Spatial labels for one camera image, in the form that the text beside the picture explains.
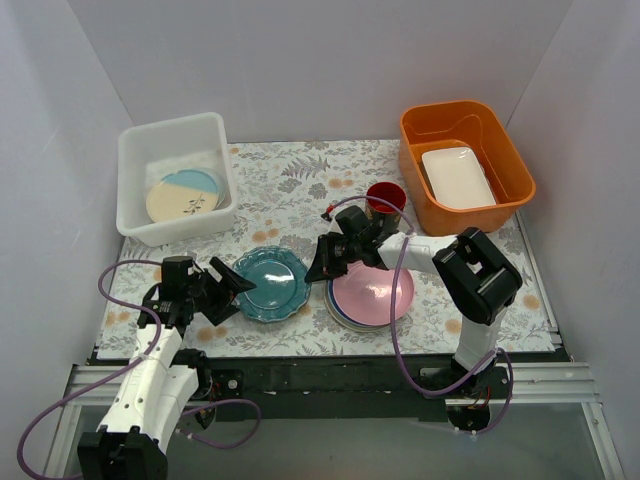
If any cream blue leaf plate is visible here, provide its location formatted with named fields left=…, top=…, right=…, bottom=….
left=145, top=169, right=218, bottom=223

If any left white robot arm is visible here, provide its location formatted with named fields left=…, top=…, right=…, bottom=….
left=77, top=256, right=256, bottom=479

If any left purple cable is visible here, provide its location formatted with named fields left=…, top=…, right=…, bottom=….
left=17, top=259, right=261, bottom=476

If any white translucent plastic bin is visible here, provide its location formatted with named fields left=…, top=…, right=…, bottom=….
left=116, top=112, right=239, bottom=247

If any orange plastic bin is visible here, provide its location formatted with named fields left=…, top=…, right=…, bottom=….
left=398, top=100, right=536, bottom=236

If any white rectangular plate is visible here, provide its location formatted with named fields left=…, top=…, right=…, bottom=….
left=421, top=147, right=496, bottom=210

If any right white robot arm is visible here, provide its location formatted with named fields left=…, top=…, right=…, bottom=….
left=305, top=206, right=523, bottom=398

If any red black cup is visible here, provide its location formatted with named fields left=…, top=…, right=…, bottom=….
left=365, top=182, right=407, bottom=233

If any teal scalloped plate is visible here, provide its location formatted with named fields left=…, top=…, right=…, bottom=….
left=233, top=246, right=311, bottom=324

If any pink round plate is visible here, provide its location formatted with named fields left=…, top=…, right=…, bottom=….
left=329, top=262, right=394, bottom=327

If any aluminium rail frame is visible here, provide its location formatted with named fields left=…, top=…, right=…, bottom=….
left=42, top=362, right=626, bottom=480

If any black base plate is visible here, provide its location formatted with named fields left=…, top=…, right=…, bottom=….
left=89, top=349, right=571, bottom=421

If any white deep round plate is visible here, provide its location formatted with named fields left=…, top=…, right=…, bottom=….
left=211, top=170, right=228, bottom=209

